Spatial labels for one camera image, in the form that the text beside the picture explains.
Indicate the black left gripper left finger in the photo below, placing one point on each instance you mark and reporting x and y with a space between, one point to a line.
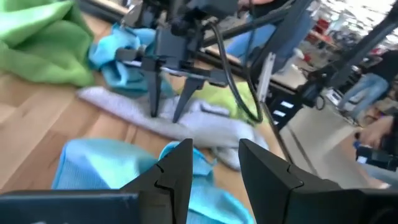
174 174

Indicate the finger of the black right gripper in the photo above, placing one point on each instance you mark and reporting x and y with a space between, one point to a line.
154 87
188 96

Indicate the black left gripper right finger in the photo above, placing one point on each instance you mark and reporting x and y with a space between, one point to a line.
264 180

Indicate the grey microfiber towel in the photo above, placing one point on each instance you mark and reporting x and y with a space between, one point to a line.
130 109

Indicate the lime green microfiber towel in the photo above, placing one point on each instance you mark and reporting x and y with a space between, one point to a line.
224 99

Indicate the light blue microfiber towel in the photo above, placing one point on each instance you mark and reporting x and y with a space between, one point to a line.
105 53

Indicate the teal microfiber towel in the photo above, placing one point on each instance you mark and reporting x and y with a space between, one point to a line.
102 165

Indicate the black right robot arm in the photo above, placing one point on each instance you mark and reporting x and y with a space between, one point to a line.
192 12

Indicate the person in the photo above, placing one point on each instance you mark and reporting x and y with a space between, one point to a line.
245 43
363 87

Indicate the person's hand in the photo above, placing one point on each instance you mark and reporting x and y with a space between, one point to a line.
376 130

